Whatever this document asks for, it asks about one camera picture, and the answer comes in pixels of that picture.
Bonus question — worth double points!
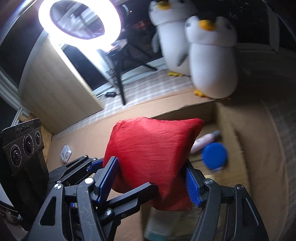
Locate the small penguin plush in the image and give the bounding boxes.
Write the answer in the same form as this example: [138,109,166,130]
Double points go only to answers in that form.
[176,16,238,99]

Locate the brown cardboard box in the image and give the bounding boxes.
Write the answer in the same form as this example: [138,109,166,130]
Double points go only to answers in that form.
[141,102,250,240]

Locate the black power strip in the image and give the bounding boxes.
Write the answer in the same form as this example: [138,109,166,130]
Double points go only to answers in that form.
[105,92,117,98]

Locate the red fabric pouch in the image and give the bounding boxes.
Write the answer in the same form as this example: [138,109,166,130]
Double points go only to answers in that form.
[103,117,204,211]

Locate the white ring light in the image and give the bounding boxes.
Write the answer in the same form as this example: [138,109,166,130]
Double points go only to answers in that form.
[38,1,121,49]

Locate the white blue lotion bottle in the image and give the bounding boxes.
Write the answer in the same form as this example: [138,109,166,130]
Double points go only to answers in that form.
[144,207,193,240]

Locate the large penguin plush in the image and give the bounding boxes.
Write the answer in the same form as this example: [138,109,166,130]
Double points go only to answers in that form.
[149,1,197,76]

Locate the black camera module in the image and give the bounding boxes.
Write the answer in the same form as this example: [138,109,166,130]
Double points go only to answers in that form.
[1,118,45,171]

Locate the light wood cabinet panel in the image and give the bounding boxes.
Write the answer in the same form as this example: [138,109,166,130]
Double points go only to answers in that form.
[18,32,104,133]

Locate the white packaged box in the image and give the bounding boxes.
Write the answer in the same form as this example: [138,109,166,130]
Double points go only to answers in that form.
[60,144,72,164]

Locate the small pink bottle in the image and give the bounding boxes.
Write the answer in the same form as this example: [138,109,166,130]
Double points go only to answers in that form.
[190,130,221,154]

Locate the blue round cream jar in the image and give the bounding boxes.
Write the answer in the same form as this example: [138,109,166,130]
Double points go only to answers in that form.
[201,143,228,170]

